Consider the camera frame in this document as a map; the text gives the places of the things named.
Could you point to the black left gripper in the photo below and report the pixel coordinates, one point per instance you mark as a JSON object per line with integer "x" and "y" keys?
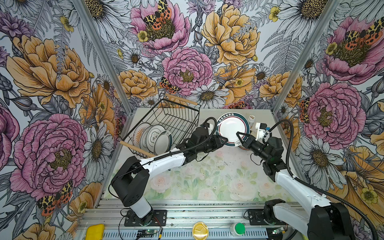
{"x": 217, "y": 142}

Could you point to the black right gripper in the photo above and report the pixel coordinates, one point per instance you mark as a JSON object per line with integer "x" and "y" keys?
{"x": 248, "y": 141}

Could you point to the grey rimmed back plate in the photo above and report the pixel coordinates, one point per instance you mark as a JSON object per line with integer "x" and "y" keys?
{"x": 229, "y": 124}

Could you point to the black wire dish rack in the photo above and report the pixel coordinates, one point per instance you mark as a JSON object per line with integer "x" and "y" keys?
{"x": 175, "y": 114}

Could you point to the large white back plate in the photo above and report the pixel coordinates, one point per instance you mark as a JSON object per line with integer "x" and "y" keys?
{"x": 149, "y": 136}

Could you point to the dark rimmed back plate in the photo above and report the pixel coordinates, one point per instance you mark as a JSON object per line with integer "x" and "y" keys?
{"x": 163, "y": 143}

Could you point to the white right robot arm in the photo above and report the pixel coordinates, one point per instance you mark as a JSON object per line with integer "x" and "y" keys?
{"x": 319, "y": 219}

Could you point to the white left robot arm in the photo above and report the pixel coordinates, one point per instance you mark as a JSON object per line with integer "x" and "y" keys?
{"x": 131, "y": 180}

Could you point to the white pill bottle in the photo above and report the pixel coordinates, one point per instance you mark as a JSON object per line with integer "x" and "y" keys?
{"x": 251, "y": 120}

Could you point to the brown patterned back plate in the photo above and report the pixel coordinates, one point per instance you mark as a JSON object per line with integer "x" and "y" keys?
{"x": 138, "y": 132}

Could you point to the green push button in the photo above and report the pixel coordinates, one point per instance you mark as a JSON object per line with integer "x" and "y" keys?
{"x": 237, "y": 229}

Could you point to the small green circuit board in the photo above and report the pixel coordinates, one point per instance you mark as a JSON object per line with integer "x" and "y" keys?
{"x": 146, "y": 233}

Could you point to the yellow sponge block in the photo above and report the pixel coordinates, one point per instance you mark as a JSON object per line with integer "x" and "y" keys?
{"x": 95, "y": 232}

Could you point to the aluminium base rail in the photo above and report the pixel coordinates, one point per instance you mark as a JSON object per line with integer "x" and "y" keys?
{"x": 180, "y": 219}

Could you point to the aluminium right corner post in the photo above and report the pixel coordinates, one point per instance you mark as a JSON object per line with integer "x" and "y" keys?
{"x": 313, "y": 38}

